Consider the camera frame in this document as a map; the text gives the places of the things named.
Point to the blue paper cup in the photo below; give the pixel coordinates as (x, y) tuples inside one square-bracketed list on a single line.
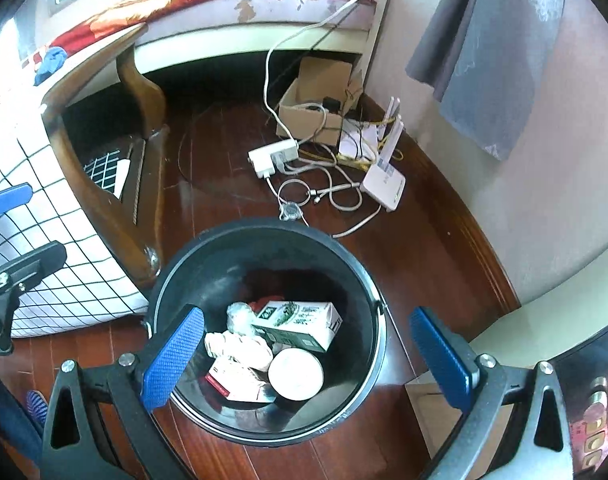
[(296, 374)]

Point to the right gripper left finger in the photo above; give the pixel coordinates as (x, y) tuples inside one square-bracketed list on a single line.
[(76, 444)]

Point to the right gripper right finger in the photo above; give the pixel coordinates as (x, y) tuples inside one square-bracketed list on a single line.
[(536, 443)]

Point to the white grid tablecloth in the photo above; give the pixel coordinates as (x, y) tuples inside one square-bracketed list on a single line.
[(91, 287)]

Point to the white power strip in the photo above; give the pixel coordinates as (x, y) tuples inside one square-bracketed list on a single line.
[(264, 160)]

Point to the grey curtain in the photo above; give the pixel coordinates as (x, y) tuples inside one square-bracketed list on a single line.
[(484, 60)]

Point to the green white milk carton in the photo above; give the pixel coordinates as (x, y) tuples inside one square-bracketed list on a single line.
[(310, 326)]

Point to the black trash bin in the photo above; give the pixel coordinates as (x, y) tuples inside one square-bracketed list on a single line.
[(313, 294)]

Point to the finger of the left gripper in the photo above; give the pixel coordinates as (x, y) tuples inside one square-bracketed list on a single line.
[(24, 273), (15, 196)]

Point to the clear plastic bag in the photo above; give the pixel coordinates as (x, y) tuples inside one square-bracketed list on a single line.
[(240, 341)]

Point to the white wifi router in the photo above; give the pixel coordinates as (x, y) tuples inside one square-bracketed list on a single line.
[(382, 181)]

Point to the cardboard box on floor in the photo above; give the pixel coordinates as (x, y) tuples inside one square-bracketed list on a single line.
[(314, 106)]

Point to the red white small box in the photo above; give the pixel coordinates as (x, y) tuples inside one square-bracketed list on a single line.
[(237, 383)]

